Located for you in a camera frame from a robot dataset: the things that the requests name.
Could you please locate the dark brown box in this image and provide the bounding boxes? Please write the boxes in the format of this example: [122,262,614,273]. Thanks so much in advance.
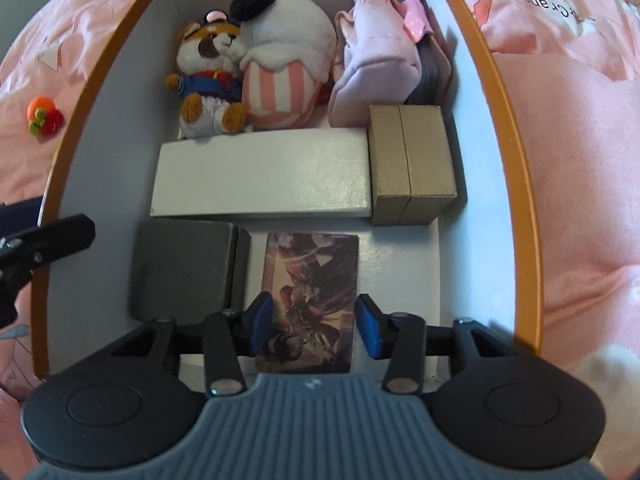
[130,220,252,323]

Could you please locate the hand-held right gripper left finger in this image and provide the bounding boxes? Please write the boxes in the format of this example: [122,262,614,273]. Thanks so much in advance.
[107,291,275,396]

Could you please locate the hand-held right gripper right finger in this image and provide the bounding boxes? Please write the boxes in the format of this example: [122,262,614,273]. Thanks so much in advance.
[354,292,521,395]

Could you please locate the pink fabric pouch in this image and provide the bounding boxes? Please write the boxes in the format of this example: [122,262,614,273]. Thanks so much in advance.
[327,0,425,128]

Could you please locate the orange storage box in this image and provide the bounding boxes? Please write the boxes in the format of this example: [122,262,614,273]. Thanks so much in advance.
[31,0,545,383]

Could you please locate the printed card box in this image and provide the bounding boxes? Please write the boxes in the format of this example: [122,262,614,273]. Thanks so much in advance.
[254,231,361,375]

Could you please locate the gold cardboard box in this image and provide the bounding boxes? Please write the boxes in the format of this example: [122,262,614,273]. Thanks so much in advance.
[368,104,457,227]

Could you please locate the brown dog plush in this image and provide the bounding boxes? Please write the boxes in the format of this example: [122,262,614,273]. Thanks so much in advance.
[165,10,249,140]

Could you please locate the orange red crochet toy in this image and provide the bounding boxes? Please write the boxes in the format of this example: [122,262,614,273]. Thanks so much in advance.
[27,96,65,137]

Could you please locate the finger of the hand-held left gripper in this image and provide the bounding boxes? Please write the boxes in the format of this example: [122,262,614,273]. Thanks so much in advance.
[0,214,97,331]

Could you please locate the white plush with black hat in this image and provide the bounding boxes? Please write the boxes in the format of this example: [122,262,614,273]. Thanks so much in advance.
[229,0,338,131]

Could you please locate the long white box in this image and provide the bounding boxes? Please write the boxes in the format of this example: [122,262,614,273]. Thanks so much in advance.
[150,127,373,219]

